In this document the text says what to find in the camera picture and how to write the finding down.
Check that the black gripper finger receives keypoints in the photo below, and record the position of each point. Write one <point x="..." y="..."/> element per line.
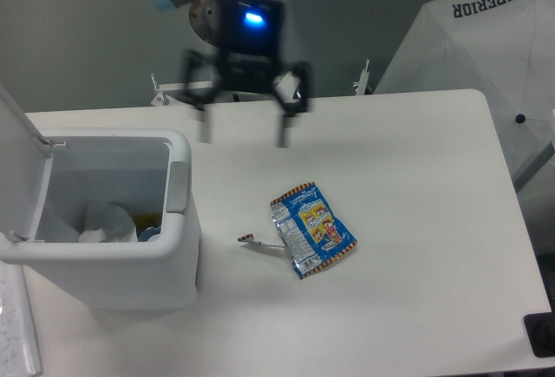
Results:
<point x="293" y="93"/>
<point x="202" y="84"/>

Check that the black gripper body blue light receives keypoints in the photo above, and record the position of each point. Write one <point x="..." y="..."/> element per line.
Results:
<point x="249" y="36"/>

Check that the blue snack wrapper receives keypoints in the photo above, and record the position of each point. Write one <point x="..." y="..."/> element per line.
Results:
<point x="311" y="234"/>

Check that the crushed clear plastic bottle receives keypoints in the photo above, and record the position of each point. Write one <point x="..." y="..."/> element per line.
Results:
<point x="150" y="233"/>

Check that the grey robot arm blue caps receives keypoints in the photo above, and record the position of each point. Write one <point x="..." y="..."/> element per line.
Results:
<point x="247" y="37"/>

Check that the white plastic trash can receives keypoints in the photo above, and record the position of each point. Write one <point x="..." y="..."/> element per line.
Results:
<point x="141" y="171"/>

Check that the yellow green trash item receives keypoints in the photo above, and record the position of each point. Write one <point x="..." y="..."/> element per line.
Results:
<point x="146" y="220"/>

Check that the white crumpled paper trash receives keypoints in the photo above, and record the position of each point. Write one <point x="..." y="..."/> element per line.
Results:
<point x="106" y="223"/>

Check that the white trash can lid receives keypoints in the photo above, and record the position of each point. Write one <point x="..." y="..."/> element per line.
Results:
<point x="26" y="163"/>

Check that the white umbrella with lettering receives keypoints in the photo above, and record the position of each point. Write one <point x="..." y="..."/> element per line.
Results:
<point x="502" y="48"/>

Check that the paper sheet in sleeve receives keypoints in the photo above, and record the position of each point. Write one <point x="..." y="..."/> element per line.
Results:
<point x="20" y="354"/>

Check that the black device at table edge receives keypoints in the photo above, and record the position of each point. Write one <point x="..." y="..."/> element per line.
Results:
<point x="540" y="332"/>

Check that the white metal base bracket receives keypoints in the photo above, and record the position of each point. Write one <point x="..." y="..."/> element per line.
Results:
<point x="166" y="94"/>

